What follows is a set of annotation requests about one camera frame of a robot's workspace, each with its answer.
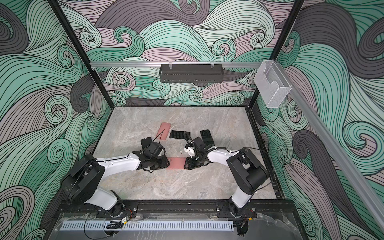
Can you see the pink phone case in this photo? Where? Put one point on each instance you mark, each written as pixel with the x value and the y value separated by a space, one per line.
pixel 176 163
pixel 163 131

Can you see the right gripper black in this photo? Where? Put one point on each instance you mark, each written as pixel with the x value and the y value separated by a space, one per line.
pixel 189 165

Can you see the black phone left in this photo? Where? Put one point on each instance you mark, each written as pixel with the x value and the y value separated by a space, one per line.
pixel 146 142

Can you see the aluminium rail right wall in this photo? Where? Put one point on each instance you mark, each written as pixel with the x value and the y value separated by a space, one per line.
pixel 306 100

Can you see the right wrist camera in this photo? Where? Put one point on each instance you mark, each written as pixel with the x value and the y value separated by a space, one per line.
pixel 190 151

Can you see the black phone right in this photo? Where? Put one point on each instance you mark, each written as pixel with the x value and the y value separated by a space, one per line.
pixel 207 137

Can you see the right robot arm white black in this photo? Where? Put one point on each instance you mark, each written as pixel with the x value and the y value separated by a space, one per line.
pixel 247 170

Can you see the aluminium rail wall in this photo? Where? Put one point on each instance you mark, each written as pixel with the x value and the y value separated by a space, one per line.
pixel 138 64
pixel 306 100

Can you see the clear plastic wall holder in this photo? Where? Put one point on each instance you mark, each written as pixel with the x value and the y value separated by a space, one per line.
pixel 272 83

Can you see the black phone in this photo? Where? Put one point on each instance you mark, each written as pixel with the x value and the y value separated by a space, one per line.
pixel 207 137
pixel 146 142

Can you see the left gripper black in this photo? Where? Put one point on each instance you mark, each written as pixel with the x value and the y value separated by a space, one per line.
pixel 164 164

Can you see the black wall tray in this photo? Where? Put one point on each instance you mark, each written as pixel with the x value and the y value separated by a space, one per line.
pixel 191 73

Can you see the white slotted cable duct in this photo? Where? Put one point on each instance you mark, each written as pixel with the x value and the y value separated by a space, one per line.
pixel 151 226

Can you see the aluminium rail back wall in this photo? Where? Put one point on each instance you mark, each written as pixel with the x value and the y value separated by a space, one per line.
pixel 138 64

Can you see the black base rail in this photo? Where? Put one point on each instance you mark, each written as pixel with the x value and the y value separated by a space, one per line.
pixel 219 208

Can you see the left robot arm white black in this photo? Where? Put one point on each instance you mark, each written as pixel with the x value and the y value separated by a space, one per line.
pixel 82 183

